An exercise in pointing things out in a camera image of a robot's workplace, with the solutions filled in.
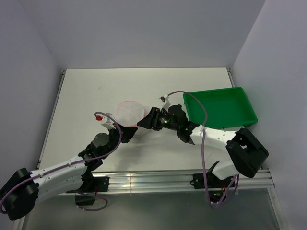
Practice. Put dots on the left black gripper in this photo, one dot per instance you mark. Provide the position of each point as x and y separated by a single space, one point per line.
127 132

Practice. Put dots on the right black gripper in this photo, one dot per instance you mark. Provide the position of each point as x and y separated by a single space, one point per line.
152 119

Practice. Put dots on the mesh laundry bag pink trim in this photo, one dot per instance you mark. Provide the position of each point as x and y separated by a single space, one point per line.
129 113

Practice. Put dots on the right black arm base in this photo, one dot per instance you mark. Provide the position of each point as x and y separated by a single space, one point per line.
213 182

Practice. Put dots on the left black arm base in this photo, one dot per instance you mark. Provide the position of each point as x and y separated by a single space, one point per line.
96 184

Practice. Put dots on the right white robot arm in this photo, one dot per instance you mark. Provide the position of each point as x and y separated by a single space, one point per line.
246 153

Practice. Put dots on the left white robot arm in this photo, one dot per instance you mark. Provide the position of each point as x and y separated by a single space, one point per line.
26 188

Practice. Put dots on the green plastic tray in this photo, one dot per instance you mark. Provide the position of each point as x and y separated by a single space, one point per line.
220 108

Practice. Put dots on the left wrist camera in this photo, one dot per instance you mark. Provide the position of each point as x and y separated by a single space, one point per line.
105 120

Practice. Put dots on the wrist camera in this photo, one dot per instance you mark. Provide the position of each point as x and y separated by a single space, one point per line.
165 102
105 120

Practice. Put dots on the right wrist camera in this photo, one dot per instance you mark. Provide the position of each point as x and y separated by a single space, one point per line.
165 102

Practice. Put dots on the aluminium frame rail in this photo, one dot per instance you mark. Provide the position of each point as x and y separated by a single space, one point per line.
172 181

